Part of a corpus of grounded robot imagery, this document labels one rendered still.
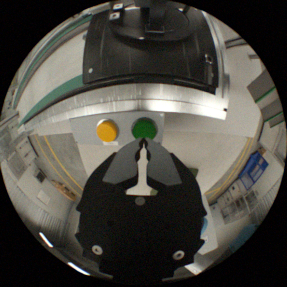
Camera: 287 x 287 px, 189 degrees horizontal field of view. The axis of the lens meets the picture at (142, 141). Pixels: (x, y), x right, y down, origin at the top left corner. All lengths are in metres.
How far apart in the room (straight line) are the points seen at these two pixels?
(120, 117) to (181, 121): 0.19
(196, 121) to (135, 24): 0.29
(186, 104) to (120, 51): 0.14
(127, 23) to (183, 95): 0.15
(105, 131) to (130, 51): 0.14
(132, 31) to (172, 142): 0.30
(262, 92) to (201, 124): 0.23
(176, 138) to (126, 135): 0.18
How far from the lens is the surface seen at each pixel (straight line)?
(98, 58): 0.17
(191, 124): 0.30
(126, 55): 0.15
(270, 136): 4.16
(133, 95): 0.15
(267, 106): 0.36
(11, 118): 1.07
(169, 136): 0.29
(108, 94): 0.16
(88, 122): 0.19
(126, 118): 0.15
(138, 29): 0.16
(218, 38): 0.28
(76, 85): 0.22
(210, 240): 3.25
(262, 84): 0.24
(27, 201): 8.53
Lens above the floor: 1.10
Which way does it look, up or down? 59 degrees down
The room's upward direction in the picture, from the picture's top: 176 degrees counter-clockwise
